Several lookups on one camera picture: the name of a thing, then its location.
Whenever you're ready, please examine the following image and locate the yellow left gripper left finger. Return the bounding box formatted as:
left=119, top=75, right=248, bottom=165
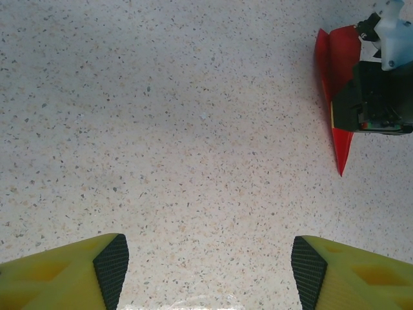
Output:
left=0, top=232, right=130, bottom=310

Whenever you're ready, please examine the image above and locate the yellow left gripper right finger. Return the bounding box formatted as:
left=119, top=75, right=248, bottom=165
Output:
left=291, top=235, right=413, bottom=310

